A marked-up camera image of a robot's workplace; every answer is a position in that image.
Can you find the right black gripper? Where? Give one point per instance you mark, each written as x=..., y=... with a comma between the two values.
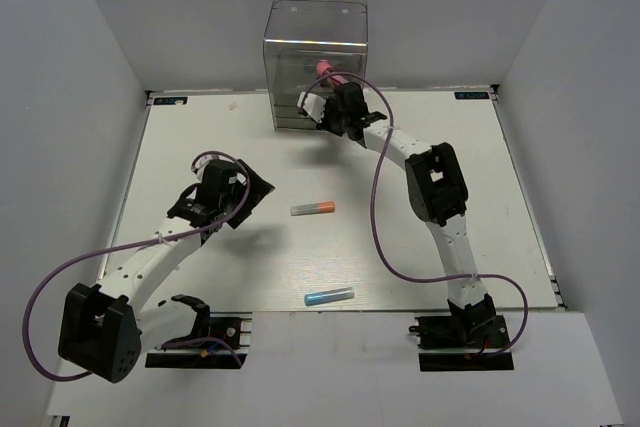
x=330, y=106

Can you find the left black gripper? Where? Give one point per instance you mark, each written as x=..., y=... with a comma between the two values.
x=258, y=190

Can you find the pink capped marker tube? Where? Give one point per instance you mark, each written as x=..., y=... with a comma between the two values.
x=325, y=70

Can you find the blue capped highlighter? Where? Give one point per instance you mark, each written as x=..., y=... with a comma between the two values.
x=330, y=296

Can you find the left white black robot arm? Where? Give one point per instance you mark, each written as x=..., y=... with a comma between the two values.
x=106, y=327

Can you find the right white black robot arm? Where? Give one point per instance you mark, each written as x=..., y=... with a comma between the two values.
x=437, y=194

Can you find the orange capped highlighter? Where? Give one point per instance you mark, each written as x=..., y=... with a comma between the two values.
x=313, y=209

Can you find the clear acrylic drawer organizer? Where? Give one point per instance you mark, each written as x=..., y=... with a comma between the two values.
x=299, y=35

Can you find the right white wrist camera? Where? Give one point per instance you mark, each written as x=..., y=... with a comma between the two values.
x=311, y=105

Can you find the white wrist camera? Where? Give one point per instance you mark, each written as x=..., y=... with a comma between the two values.
x=200, y=163
x=311, y=105

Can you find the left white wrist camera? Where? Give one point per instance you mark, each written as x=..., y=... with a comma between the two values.
x=200, y=163

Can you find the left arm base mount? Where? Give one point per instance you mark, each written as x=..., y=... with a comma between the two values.
x=184, y=333

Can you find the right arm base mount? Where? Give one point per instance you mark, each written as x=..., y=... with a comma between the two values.
x=459, y=342

